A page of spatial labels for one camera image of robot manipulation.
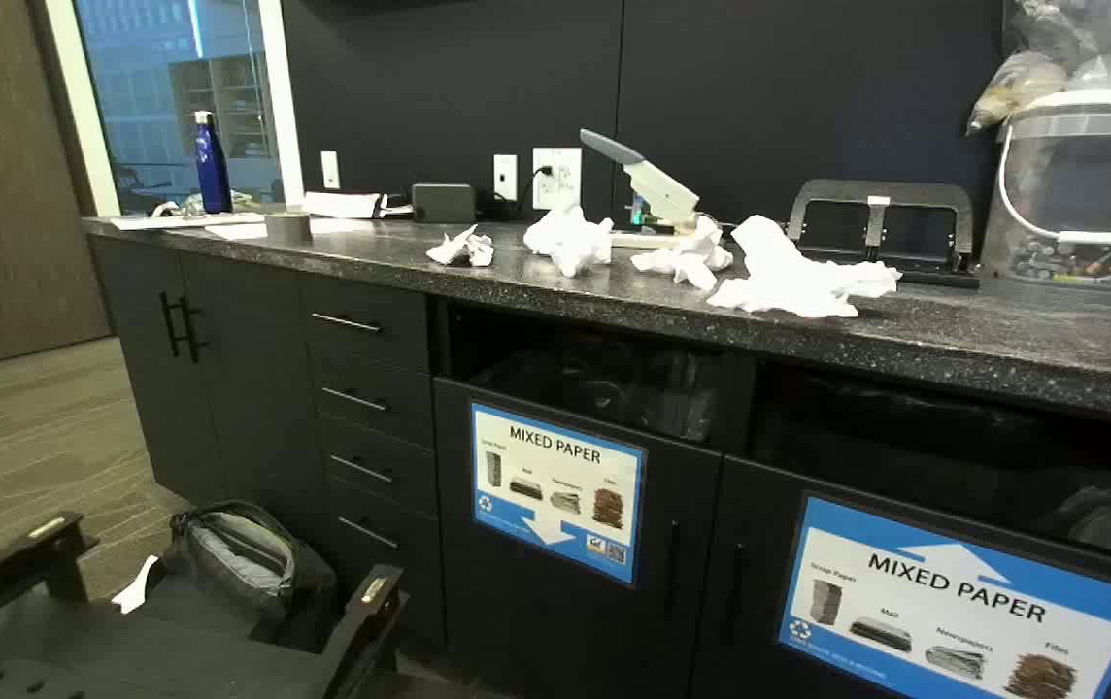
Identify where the black cabinet door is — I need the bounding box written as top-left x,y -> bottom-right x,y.
180,247 -> 321,536
84,238 -> 187,509

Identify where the crumpled clear plastic wrap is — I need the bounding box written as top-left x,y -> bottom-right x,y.
145,192 -> 201,226

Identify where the white framed window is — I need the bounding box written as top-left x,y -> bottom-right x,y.
44,0 -> 310,220

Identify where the clear plastic container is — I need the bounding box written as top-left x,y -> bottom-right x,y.
980,85 -> 1111,290

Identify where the black drawer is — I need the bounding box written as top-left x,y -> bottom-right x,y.
314,481 -> 446,654
298,274 -> 437,380
310,418 -> 443,516
302,353 -> 440,443

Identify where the white teal stapler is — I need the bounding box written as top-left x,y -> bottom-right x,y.
576,125 -> 707,247

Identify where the white outlet wall plate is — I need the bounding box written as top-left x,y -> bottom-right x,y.
530,145 -> 587,212

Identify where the white paper on floor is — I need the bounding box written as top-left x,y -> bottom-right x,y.
110,557 -> 163,617

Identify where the white flat box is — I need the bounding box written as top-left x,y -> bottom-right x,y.
298,192 -> 394,226

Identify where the white paper towel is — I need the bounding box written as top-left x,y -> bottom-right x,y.
629,211 -> 741,298

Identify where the flat white paper sheet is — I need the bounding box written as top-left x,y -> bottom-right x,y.
197,219 -> 276,246
106,211 -> 242,238

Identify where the black trash bag liner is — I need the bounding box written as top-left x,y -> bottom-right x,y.
752,371 -> 1111,568
471,327 -> 733,450

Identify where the mixed paper sign up arrow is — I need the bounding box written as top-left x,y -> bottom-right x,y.
776,492 -> 1111,699

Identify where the small white paper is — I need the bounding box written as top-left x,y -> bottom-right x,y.
422,220 -> 500,270

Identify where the mixed paper sign down arrow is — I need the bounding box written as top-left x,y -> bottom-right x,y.
466,400 -> 649,589

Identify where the large crumpled white paper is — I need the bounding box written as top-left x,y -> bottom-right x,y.
703,211 -> 904,321

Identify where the black bin door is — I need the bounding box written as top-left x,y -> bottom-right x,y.
686,450 -> 1111,699

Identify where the black metal cart frame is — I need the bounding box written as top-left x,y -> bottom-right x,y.
0,509 -> 413,699

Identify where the black grey backpack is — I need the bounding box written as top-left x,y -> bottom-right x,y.
140,497 -> 348,656

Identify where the black recycling bin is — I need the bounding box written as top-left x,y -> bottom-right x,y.
430,377 -> 727,699

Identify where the small white wall plate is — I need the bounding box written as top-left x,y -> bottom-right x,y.
490,150 -> 521,207

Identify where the blue water bottle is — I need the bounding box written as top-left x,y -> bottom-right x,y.
190,105 -> 238,219

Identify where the clear plastic bag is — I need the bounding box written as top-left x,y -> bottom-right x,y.
965,0 -> 1111,135

